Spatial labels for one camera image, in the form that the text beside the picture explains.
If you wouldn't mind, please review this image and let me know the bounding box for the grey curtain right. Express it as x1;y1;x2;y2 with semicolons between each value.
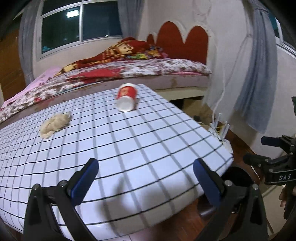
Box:
235;1;278;134

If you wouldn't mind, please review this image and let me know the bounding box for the grey window curtain middle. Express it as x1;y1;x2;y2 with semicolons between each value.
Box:
117;0;144;38

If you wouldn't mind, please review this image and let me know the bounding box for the beige crumpled tissue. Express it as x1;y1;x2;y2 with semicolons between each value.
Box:
39;113;71;139

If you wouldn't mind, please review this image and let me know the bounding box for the grey curtain left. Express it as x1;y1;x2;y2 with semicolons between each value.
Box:
18;0;41;86

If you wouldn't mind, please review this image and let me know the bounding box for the bed with floral sheet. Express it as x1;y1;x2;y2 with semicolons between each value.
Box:
1;58;212;123

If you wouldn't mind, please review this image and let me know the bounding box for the pink blanket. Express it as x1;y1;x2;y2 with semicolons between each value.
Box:
1;66;61;108

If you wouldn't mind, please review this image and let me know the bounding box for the red patterned blanket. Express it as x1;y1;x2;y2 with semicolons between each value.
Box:
55;37;168;76

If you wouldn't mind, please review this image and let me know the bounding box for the red scalloped headboard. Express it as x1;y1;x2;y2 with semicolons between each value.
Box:
147;21;209;64

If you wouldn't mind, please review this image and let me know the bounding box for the person's right hand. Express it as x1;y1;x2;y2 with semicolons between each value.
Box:
278;186;296;208

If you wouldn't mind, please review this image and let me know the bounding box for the white router with antennas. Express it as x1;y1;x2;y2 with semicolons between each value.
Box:
209;113;230;145

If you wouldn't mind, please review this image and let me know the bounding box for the wooden door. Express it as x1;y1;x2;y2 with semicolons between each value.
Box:
1;29;26;100

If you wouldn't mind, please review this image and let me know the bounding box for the checkered white tablecloth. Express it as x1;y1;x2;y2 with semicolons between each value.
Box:
1;84;233;240

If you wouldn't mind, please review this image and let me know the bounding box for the window with white frame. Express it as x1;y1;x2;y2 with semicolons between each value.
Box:
37;1;122;59

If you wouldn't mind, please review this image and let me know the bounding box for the red paper cup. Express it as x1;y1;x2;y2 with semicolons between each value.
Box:
116;83;137;112

